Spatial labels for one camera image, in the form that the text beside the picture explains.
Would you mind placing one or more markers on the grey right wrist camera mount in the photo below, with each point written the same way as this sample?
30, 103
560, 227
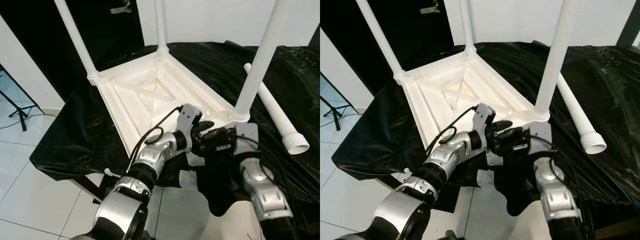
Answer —
246, 137
541, 137

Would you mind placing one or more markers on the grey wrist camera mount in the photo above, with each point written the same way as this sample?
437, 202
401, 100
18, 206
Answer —
482, 117
541, 137
246, 137
187, 117

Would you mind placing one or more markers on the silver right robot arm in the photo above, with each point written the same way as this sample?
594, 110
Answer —
557, 195
265, 195

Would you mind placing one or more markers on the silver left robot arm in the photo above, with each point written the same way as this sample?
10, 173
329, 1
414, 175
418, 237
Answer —
405, 215
120, 215

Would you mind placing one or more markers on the white work table frame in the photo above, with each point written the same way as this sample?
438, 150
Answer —
190, 175
487, 175

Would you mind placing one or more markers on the black tripod stand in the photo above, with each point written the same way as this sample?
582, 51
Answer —
21, 115
331, 116

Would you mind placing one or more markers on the black work table leg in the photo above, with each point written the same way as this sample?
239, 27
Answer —
90, 189

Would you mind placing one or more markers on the black wall pillar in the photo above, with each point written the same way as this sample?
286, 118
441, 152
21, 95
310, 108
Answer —
315, 36
627, 25

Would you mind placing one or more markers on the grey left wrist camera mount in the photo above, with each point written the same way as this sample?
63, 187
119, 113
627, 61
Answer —
187, 117
482, 117

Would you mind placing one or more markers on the black shiny table cover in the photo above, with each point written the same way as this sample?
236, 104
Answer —
380, 140
75, 140

